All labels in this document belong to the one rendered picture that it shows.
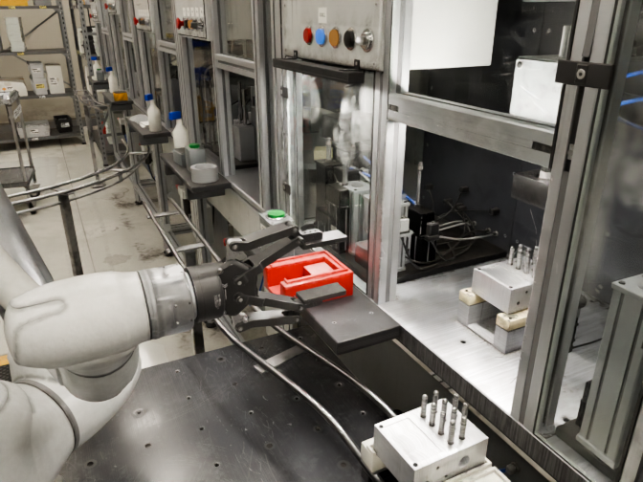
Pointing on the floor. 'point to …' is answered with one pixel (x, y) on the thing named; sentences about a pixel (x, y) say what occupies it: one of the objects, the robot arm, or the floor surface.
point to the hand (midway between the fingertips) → (326, 266)
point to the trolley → (20, 178)
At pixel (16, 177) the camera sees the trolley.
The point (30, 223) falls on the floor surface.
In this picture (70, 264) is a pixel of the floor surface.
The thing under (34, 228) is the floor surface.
